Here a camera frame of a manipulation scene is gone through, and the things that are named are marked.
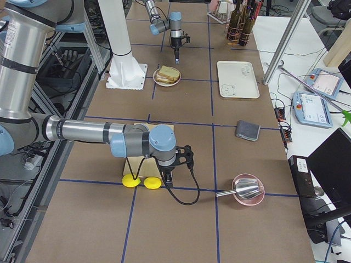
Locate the bread slice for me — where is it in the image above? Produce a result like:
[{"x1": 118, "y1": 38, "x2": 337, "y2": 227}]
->
[{"x1": 157, "y1": 66, "x2": 180, "y2": 80}]

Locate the white round plate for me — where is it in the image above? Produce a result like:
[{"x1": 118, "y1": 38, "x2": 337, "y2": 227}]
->
[{"x1": 153, "y1": 66, "x2": 181, "y2": 87}]

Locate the cream rectangular tray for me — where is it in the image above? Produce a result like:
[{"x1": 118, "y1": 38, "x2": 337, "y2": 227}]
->
[{"x1": 217, "y1": 61, "x2": 260, "y2": 99}]

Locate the yellow lemon right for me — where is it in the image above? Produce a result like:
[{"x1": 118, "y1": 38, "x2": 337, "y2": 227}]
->
[{"x1": 144, "y1": 177, "x2": 162, "y2": 190}]

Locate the yellow lemon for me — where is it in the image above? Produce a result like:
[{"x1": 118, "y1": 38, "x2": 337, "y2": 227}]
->
[
  {"x1": 122, "y1": 174, "x2": 141, "y2": 188},
  {"x1": 144, "y1": 177, "x2": 162, "y2": 190}
]

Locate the wooden cutting board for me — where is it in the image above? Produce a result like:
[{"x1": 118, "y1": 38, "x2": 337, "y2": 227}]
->
[{"x1": 122, "y1": 123, "x2": 175, "y2": 178}]

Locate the bottom toast slice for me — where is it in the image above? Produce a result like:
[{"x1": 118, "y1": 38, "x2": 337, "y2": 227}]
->
[{"x1": 153, "y1": 74, "x2": 180, "y2": 87}]

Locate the yellow lemon left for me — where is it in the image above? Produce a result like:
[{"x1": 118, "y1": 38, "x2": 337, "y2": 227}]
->
[{"x1": 122, "y1": 174, "x2": 141, "y2": 188}]

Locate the brown wine bottle back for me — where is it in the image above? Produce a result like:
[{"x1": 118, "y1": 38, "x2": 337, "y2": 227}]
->
[{"x1": 227, "y1": 0, "x2": 242, "y2": 41}]

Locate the brown wine bottle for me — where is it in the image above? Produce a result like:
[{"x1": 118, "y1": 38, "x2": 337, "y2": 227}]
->
[
  {"x1": 239, "y1": 0, "x2": 255, "y2": 46},
  {"x1": 227, "y1": 0, "x2": 242, "y2": 41}
]

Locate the brown wine bottle front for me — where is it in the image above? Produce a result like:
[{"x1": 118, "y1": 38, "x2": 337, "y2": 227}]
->
[{"x1": 239, "y1": 0, "x2": 255, "y2": 46}]

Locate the metal scoop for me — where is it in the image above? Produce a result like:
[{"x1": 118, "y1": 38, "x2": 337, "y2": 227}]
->
[{"x1": 216, "y1": 178, "x2": 263, "y2": 200}]

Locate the pink bowl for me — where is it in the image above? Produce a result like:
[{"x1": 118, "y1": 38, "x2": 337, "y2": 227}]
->
[{"x1": 231, "y1": 174, "x2": 265, "y2": 206}]

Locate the grey folded cloth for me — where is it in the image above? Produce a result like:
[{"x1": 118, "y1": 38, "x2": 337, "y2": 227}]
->
[{"x1": 235, "y1": 120, "x2": 261, "y2": 141}]

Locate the black computer box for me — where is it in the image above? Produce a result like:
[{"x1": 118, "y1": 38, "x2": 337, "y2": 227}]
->
[{"x1": 288, "y1": 155, "x2": 316, "y2": 198}]

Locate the teach pendant near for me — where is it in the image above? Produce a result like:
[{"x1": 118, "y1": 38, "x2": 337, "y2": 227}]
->
[{"x1": 293, "y1": 92, "x2": 333, "y2": 128}]

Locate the teach pendant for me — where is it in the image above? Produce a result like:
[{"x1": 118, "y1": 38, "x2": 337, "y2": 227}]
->
[
  {"x1": 293, "y1": 92, "x2": 333, "y2": 128},
  {"x1": 305, "y1": 68, "x2": 344, "y2": 99}
]

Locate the teach pendant far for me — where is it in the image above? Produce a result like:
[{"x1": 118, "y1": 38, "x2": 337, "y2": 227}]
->
[{"x1": 305, "y1": 68, "x2": 344, "y2": 99}]

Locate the black monitor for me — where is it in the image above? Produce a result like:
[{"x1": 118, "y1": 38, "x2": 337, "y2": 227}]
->
[{"x1": 307, "y1": 128, "x2": 350, "y2": 204}]

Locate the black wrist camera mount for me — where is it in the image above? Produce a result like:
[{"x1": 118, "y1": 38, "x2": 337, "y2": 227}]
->
[{"x1": 174, "y1": 145, "x2": 194, "y2": 169}]

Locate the white pedestal column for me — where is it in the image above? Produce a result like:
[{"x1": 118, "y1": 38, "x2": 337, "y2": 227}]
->
[{"x1": 98, "y1": 0, "x2": 148, "y2": 90}]

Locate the aluminium frame post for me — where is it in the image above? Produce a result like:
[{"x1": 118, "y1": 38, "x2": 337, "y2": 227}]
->
[{"x1": 263, "y1": 0, "x2": 311, "y2": 85}]

